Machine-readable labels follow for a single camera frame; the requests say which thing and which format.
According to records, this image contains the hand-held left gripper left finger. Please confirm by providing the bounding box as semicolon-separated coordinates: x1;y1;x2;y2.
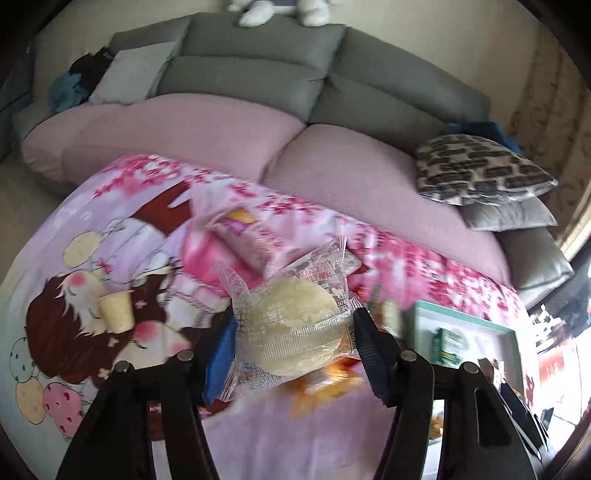
55;309;238;480

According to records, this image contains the green biscuit packet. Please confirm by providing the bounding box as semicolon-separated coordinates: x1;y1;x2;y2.
431;329;465;365

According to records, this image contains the printed cartoon blanket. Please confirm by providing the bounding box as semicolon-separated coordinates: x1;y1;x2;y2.
0;154;541;480

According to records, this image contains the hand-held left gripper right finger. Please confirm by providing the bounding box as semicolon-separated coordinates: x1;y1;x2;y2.
353;307;543;480

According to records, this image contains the light grey cushion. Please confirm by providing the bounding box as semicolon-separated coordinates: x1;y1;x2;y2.
88;41;178;106

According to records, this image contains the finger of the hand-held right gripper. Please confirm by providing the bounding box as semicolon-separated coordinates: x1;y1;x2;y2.
501;383;552;460

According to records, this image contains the pink snack packet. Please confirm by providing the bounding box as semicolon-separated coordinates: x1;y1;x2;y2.
205;208;296;278

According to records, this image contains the grey white plush toy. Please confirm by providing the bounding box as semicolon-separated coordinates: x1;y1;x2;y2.
226;0;331;27

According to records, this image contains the dark blue cloth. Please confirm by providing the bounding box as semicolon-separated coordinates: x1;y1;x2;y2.
445;121;525;153

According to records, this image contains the grey sofa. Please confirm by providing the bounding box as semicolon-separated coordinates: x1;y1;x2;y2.
9;11;575;310

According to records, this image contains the black white patterned pillow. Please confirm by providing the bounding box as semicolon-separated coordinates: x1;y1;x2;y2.
414;134;558;206

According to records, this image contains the plain grey pillow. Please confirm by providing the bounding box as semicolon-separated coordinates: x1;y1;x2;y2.
459;196;558;232

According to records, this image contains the clear white bun packet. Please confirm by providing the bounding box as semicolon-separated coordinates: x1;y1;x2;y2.
215;236;365;402

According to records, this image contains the teal blue cloth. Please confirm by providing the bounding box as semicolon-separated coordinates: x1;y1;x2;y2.
48;74;93;112

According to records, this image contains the teal cardboard box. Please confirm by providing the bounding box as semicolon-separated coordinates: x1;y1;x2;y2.
406;300;536;407

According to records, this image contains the yellow cake packet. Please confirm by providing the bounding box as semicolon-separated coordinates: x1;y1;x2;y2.
291;360;370;416

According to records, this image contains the cream pudding cup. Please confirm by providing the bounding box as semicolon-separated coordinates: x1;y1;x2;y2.
98;290;136;334

